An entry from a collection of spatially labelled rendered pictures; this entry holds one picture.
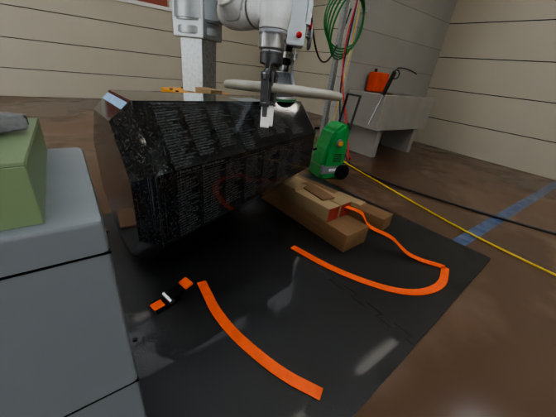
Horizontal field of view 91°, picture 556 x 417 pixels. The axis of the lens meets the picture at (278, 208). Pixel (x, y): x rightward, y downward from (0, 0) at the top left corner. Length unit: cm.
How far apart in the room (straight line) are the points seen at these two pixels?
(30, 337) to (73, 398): 18
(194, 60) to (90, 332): 210
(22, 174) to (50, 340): 27
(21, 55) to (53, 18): 91
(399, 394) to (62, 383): 106
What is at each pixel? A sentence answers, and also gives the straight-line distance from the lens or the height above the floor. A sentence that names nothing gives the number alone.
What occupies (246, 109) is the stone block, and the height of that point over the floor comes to 80.
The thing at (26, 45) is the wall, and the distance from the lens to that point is 753.
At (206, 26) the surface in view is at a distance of 238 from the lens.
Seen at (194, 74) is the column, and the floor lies 91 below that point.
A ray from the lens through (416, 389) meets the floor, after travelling 135.
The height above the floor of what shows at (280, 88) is 96.
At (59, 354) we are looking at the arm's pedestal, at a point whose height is 56.
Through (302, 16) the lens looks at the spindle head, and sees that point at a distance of 180.
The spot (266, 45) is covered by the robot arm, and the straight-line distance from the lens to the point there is 97.
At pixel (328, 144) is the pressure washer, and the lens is 293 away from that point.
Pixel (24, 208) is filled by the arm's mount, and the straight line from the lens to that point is 48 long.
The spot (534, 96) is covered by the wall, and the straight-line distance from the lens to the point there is 571.
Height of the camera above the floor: 102
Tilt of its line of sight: 27 degrees down
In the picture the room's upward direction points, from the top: 7 degrees clockwise
